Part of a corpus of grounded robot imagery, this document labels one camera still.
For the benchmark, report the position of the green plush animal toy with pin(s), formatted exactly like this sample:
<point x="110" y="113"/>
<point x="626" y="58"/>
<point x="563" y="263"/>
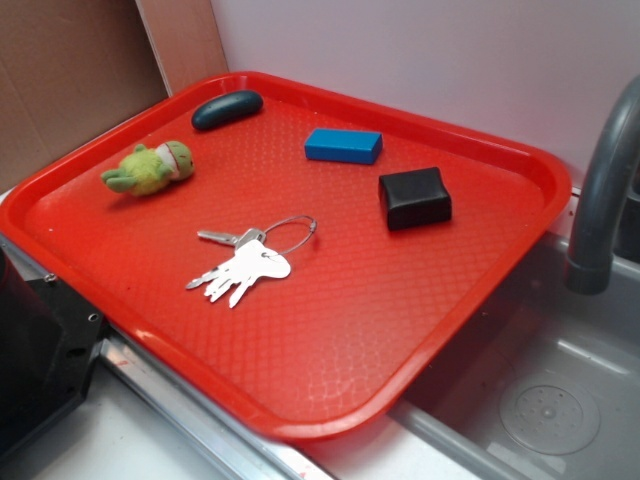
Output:
<point x="147" y="171"/>

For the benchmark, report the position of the red plastic tray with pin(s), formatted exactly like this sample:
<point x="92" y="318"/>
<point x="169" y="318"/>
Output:
<point x="364" y="309"/>

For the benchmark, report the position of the silver key bunch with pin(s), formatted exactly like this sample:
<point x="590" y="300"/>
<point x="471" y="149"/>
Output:
<point x="250" y="263"/>

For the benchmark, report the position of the single silver key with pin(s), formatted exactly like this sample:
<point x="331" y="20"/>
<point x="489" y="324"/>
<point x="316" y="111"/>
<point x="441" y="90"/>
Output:
<point x="234" y="240"/>

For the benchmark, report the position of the blue rectangular block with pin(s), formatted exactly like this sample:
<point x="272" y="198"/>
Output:
<point x="346" y="146"/>

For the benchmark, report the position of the black cushion-shaped block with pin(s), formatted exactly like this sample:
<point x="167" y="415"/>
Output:
<point x="414" y="198"/>

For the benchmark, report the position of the dark teal oval stone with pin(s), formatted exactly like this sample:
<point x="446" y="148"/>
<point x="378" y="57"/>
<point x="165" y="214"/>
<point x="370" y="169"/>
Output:
<point x="226" y="108"/>

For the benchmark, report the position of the grey plastic sink basin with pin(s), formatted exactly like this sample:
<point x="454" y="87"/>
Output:
<point x="540" y="383"/>

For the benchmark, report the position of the grey toy faucet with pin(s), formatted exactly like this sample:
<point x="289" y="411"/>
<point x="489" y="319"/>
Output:
<point x="606" y="223"/>

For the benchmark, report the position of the brown cardboard panel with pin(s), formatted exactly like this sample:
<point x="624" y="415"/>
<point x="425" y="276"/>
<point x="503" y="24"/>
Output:
<point x="72" y="70"/>

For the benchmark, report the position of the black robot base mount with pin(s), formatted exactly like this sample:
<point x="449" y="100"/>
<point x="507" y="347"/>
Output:
<point x="50" y="339"/>

